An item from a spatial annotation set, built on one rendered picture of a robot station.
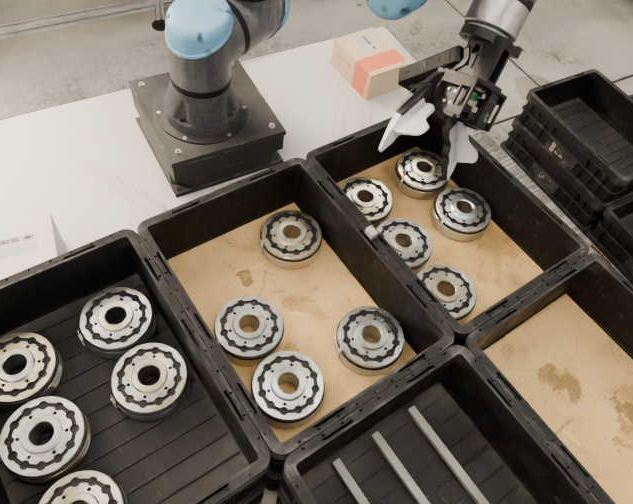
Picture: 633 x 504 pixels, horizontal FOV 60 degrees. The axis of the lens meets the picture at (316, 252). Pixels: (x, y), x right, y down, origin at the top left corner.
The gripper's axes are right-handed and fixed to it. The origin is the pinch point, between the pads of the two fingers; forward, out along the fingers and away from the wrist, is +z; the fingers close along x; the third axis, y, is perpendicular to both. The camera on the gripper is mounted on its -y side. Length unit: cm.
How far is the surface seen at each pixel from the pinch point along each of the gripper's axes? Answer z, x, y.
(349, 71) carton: -13, 27, -60
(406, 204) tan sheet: 7.3, 16.8, -12.8
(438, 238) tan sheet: 10.0, 19.4, -4.6
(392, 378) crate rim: 25.1, -3.4, 17.1
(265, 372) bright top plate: 33.9, -12.4, 4.1
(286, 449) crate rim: 35.1, -16.5, 17.9
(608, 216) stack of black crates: -8, 100, -18
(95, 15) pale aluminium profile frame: 3, 2, -211
